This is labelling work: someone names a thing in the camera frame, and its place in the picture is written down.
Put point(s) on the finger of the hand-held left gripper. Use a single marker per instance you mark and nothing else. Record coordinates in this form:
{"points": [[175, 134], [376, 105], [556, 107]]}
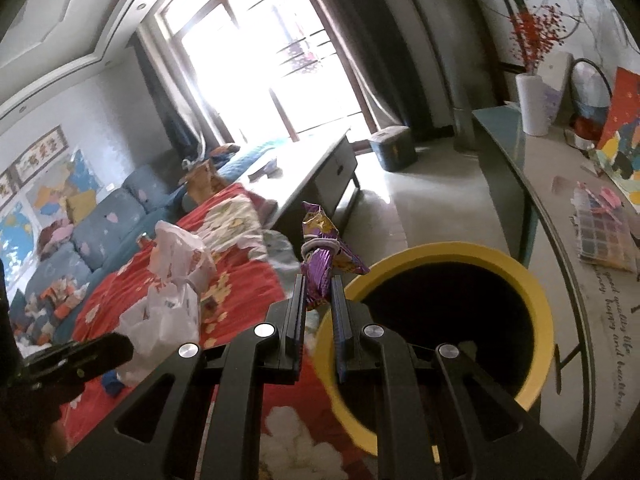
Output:
{"points": [[102, 355]]}

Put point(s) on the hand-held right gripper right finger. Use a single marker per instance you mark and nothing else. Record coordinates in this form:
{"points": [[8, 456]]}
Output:
{"points": [[340, 330]]}

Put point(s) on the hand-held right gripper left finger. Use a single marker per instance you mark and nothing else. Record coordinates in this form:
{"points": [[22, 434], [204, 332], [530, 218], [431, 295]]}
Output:
{"points": [[300, 320]]}

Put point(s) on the purple snack packet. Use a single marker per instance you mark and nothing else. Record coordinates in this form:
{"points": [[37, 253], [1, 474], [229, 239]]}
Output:
{"points": [[320, 270]]}

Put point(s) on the yellow round bin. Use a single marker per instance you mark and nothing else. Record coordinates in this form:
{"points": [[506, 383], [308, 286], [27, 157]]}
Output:
{"points": [[450, 252]]}

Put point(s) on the person's left forearm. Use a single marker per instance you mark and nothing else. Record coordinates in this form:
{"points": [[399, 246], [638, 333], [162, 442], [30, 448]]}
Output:
{"points": [[30, 440]]}

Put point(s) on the small blue wrapper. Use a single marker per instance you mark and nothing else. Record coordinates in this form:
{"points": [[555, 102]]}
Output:
{"points": [[112, 384]]}

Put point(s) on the red floral blanket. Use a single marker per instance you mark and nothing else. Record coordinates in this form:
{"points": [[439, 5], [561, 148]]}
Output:
{"points": [[240, 300]]}

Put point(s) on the orange patterned cloth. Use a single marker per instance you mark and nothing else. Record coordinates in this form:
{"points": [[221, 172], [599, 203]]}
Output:
{"points": [[50, 310]]}

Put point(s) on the blue sofa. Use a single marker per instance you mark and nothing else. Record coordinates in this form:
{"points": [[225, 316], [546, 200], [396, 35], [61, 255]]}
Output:
{"points": [[105, 230]]}

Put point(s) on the white plastic bag red print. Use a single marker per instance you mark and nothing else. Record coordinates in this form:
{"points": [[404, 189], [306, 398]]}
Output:
{"points": [[180, 255]]}

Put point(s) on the pink plush pile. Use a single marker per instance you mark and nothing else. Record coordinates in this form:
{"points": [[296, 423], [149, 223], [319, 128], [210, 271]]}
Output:
{"points": [[56, 235]]}

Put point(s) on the world map poster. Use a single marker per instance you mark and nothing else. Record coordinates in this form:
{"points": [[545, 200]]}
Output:
{"points": [[17, 240]]}

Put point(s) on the yellow pillow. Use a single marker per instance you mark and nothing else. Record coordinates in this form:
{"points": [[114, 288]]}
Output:
{"points": [[81, 207]]}

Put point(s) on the small flat packet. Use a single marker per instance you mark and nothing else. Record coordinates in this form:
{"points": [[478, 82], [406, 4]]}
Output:
{"points": [[262, 172]]}

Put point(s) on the grey coffee table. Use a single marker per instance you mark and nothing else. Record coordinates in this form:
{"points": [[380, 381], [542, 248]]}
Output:
{"points": [[310, 160]]}

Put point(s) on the brown bag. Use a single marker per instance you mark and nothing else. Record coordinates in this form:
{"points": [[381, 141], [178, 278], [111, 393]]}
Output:
{"points": [[205, 182]]}

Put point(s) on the blue quilted mat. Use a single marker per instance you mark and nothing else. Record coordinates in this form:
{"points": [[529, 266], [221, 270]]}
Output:
{"points": [[255, 157]]}

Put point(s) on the country map poster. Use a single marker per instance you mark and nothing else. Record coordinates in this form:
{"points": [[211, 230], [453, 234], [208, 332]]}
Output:
{"points": [[60, 185]]}

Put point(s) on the orange patterned cushion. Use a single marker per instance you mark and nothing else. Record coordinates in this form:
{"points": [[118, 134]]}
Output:
{"points": [[226, 151]]}

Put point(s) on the framed calligraphy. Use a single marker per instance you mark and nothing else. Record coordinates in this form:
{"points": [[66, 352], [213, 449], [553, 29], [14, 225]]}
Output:
{"points": [[40, 155], [5, 190]]}

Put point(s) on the blue storage stool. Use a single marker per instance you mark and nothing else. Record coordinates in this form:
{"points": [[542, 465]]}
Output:
{"points": [[395, 149]]}

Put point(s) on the television cabinet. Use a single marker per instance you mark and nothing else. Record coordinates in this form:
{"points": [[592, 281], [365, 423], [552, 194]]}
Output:
{"points": [[540, 210]]}

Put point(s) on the grey curtain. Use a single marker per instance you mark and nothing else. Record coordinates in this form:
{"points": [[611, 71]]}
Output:
{"points": [[175, 105], [390, 60]]}

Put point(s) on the glass balcony door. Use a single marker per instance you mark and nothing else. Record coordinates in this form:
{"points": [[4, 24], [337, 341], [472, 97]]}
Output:
{"points": [[250, 50]]}

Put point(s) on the hanging laundry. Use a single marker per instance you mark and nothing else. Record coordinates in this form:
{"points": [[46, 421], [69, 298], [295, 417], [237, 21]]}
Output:
{"points": [[300, 45]]}

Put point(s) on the clear bead organiser box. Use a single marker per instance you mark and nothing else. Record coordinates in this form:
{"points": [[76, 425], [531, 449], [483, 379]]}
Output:
{"points": [[605, 230]]}

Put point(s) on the standing air conditioner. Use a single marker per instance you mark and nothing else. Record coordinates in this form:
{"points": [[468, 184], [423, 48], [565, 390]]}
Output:
{"points": [[445, 60]]}

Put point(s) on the white vase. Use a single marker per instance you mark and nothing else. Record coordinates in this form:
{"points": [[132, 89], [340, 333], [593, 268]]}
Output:
{"points": [[534, 105]]}

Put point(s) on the white paper bag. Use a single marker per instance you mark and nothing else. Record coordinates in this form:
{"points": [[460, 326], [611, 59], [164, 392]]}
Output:
{"points": [[560, 85]]}

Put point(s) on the colourful painting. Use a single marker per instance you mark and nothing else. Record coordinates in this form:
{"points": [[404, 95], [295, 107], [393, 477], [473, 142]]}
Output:
{"points": [[622, 130]]}

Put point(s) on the red berry branches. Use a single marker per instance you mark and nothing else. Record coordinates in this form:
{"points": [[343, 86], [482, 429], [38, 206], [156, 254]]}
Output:
{"points": [[537, 35]]}

